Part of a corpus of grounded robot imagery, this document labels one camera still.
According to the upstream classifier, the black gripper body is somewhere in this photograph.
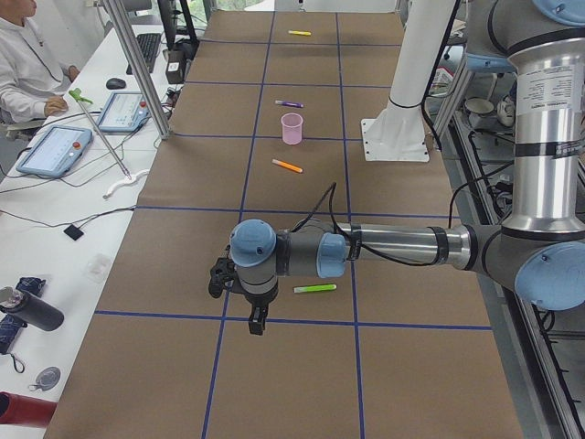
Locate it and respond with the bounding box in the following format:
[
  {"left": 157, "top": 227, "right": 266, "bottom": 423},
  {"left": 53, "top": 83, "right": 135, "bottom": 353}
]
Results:
[{"left": 243, "top": 286, "right": 277, "bottom": 320}]

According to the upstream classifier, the green highlighter pen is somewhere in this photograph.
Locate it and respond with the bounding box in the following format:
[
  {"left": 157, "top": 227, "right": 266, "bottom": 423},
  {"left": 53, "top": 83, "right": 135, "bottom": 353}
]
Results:
[{"left": 293, "top": 284, "right": 337, "bottom": 294}]

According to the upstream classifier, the orange highlighter pen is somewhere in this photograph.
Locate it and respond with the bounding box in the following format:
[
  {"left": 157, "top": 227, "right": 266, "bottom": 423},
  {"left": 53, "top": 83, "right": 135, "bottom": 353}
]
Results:
[{"left": 271, "top": 158, "right": 303, "bottom": 174}]

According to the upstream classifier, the purple highlighter pen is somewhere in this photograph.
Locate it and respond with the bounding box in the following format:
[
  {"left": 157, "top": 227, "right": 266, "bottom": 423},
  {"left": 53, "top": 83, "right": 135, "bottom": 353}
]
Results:
[{"left": 274, "top": 100, "right": 304, "bottom": 109}]

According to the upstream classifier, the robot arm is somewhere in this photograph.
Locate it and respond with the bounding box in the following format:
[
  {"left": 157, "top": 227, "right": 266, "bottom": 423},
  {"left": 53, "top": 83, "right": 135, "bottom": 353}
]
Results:
[{"left": 208, "top": 1, "right": 584, "bottom": 335}]

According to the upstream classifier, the pink mesh pen holder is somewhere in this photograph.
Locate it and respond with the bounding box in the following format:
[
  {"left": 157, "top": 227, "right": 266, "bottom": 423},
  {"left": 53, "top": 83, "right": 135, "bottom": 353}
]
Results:
[{"left": 281, "top": 112, "right": 303, "bottom": 145}]

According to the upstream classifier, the small black box device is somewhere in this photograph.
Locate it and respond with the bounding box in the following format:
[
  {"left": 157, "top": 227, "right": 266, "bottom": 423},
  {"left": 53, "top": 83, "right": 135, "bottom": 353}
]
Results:
[{"left": 63, "top": 224, "right": 84, "bottom": 241}]

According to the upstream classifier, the round metal lid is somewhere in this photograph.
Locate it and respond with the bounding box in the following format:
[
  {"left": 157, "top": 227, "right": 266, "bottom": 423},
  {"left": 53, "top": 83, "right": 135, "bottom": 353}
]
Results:
[{"left": 28, "top": 366, "right": 61, "bottom": 391}]

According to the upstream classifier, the black water bottle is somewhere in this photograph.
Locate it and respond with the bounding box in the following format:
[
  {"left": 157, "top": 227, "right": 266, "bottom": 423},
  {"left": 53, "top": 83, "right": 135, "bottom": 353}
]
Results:
[{"left": 1, "top": 287, "right": 64, "bottom": 331}]

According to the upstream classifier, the far teach pendant tablet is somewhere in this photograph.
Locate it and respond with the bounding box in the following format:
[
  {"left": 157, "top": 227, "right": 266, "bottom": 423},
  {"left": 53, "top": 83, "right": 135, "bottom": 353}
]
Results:
[{"left": 97, "top": 91, "right": 150, "bottom": 134}]

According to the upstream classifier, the teach pendant tablet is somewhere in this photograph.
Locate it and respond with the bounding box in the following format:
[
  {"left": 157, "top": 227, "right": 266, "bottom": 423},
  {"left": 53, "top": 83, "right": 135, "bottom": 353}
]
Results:
[
  {"left": 16, "top": 125, "right": 93, "bottom": 177},
  {"left": 97, "top": 91, "right": 150, "bottom": 134}
]

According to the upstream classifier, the blue folded umbrella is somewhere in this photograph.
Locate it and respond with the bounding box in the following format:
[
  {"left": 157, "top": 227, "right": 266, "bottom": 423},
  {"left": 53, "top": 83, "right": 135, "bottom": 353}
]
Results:
[{"left": 1, "top": 277, "right": 47, "bottom": 355}]

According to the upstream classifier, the near teach pendant tablet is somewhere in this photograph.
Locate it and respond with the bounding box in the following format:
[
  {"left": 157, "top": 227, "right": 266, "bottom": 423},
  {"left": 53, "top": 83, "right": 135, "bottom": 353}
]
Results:
[{"left": 16, "top": 125, "right": 93, "bottom": 177}]

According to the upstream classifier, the red bottle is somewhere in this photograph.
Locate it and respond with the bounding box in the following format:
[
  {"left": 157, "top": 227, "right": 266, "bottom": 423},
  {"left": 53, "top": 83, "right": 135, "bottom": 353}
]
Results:
[{"left": 1, "top": 391, "right": 58, "bottom": 428}]

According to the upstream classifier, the black computer mouse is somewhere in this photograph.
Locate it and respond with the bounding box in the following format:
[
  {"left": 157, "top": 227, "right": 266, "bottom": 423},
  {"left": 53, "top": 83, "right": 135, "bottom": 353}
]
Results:
[{"left": 105, "top": 78, "right": 126, "bottom": 90}]

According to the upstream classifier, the black keyboard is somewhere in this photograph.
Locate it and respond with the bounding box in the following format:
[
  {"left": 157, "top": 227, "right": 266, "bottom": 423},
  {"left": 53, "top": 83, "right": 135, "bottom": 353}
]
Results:
[{"left": 136, "top": 33, "right": 162, "bottom": 73}]

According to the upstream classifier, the black computer monitor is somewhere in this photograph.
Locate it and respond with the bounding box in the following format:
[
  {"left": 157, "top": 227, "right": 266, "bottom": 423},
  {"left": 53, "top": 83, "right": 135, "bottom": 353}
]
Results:
[{"left": 157, "top": 0, "right": 199, "bottom": 53}]

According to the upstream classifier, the seated person in white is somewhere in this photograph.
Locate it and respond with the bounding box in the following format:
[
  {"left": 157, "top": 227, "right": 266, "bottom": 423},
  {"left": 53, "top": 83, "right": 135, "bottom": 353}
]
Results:
[{"left": 1, "top": 1, "right": 80, "bottom": 123}]

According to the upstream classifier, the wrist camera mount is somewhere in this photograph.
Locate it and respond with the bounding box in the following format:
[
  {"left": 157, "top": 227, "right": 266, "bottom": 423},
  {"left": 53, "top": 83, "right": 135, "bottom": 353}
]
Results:
[{"left": 207, "top": 256, "right": 237, "bottom": 298}]

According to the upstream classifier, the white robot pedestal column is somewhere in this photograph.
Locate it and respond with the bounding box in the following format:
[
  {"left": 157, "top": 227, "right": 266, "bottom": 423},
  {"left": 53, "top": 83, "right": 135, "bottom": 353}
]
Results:
[{"left": 361, "top": 0, "right": 458, "bottom": 163}]

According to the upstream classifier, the grabber stick with green handle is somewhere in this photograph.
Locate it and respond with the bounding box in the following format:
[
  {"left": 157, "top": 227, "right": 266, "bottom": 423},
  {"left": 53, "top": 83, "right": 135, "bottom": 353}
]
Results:
[{"left": 68, "top": 88, "right": 131, "bottom": 179}]

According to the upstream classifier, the aluminium frame post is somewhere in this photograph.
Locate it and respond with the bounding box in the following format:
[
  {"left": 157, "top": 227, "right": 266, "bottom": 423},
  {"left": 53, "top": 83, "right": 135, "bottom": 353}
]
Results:
[{"left": 101, "top": 0, "right": 171, "bottom": 140}]

